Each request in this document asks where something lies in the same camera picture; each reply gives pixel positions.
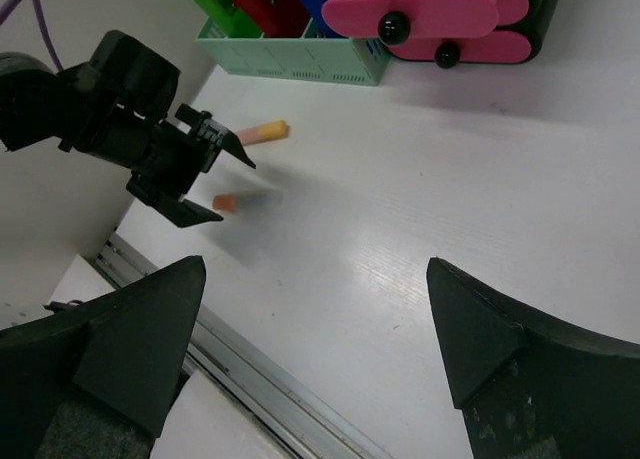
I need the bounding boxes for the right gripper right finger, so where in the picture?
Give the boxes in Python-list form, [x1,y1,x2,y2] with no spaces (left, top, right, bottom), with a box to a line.
[426,257,639,458]

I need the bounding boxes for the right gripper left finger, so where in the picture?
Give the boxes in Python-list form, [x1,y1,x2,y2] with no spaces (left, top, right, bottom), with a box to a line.
[1,256,206,458]

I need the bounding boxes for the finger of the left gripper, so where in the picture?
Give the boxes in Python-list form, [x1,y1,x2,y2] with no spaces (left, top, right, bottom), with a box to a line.
[216,129,256,169]
[159,197,223,228]

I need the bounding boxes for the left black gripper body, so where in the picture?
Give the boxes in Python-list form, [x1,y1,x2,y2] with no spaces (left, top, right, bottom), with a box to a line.
[53,30,225,204]

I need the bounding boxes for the orange highlighter clear cap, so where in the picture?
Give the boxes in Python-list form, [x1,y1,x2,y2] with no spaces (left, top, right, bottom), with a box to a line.
[236,120,289,146]

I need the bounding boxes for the orange grey highlighter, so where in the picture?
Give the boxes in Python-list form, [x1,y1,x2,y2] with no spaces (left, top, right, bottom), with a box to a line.
[212,189,283,214]

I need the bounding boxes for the green clip file folder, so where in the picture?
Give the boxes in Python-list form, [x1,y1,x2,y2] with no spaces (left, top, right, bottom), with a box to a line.
[192,0,262,38]

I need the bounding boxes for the red clip file folder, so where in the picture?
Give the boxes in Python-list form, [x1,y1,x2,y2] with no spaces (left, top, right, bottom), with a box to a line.
[232,0,310,38]

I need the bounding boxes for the black pink drawer unit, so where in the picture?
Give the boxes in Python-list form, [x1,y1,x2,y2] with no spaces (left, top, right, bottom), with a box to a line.
[322,0,559,69]

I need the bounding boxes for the mint green file organizer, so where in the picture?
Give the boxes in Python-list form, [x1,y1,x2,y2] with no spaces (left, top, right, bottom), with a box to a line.
[196,19,391,86]

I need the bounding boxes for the aluminium rail frame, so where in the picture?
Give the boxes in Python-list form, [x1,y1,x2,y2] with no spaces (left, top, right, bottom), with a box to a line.
[84,231,396,459]

